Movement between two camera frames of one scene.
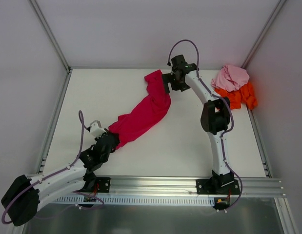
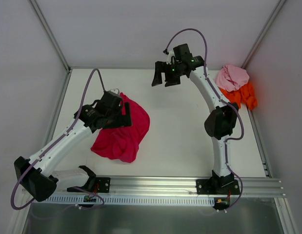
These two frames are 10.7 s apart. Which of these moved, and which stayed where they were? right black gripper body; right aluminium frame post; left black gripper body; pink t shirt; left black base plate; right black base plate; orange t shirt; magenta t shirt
Moved: right black gripper body; left black gripper body; magenta t shirt
Stayed: right aluminium frame post; orange t shirt; right black base plate; pink t shirt; left black base plate
